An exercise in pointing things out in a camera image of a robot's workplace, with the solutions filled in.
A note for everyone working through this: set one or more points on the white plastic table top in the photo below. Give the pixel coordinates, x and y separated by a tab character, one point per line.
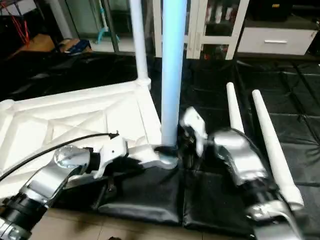
75	120

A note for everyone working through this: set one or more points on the white plastic table leg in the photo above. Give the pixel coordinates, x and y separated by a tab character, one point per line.
172	70
275	140
140	40
234	107

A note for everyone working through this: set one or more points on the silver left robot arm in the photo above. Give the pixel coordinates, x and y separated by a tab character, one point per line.
45	185

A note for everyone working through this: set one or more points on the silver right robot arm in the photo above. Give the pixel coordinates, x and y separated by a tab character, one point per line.
245	170

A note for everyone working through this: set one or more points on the black work mat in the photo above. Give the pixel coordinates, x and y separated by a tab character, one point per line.
210	200

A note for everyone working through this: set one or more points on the white glass-door cabinet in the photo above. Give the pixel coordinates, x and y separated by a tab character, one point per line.
205	25

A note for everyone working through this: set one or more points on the white drawer unit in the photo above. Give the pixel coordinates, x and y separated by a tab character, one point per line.
275	40

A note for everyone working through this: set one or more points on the brown wooden desk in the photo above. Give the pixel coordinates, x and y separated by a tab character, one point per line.
35	45

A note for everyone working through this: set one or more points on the black speaker box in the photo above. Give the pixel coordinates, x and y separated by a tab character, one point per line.
275	9

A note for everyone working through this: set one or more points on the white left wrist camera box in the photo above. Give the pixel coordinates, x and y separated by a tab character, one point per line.
110	150

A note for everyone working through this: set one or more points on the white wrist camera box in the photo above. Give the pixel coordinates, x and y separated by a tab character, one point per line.
110	150
194	125

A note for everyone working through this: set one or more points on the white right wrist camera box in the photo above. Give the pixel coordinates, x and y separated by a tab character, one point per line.
194	125

